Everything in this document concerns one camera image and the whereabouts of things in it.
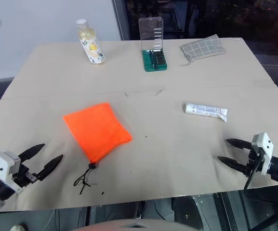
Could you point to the rounded beige robot torso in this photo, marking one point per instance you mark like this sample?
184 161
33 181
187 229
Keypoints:
138 225

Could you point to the beige table cloth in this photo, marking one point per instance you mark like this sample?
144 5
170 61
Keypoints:
138 120

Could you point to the clear bottle with floral label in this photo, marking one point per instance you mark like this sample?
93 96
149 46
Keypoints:
91 44

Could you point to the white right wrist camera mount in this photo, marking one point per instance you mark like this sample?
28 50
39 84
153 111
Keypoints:
264 149

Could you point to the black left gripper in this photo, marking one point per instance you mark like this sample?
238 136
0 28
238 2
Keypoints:
24 176

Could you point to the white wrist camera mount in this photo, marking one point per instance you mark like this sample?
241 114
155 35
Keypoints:
264 149
2 168

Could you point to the white crumpled tube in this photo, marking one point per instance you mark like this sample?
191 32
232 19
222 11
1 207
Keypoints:
205 110

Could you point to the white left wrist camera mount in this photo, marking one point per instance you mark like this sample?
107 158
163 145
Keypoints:
2 168

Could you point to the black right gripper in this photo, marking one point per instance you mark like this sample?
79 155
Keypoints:
253 161

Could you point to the green screwdriver bit case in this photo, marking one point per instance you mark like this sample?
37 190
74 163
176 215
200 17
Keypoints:
153 45

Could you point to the grey checked fabric pouch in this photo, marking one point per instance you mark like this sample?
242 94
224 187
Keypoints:
202 48

